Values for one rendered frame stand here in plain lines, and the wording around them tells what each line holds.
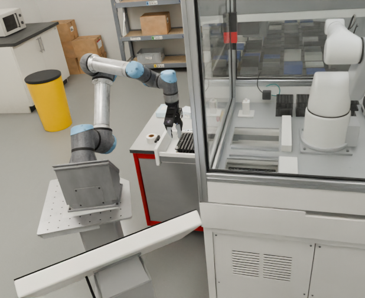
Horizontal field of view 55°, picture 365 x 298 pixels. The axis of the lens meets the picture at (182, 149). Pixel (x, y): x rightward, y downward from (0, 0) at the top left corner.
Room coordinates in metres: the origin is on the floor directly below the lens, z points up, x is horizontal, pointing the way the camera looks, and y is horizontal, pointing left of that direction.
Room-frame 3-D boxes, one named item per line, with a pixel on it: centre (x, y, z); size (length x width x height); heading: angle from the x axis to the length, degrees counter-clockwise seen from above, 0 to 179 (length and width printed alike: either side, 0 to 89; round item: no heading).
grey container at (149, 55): (5.74, 0.34, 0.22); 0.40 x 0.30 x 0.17; 77
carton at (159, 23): (5.71, 0.19, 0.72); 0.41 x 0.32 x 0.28; 77
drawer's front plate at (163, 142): (1.75, 0.10, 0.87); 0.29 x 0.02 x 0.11; 163
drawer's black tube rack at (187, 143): (1.69, -0.09, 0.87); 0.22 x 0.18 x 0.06; 73
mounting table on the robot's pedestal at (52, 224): (1.49, 0.53, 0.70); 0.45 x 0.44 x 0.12; 97
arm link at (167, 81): (1.66, 0.03, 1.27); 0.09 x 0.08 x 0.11; 51
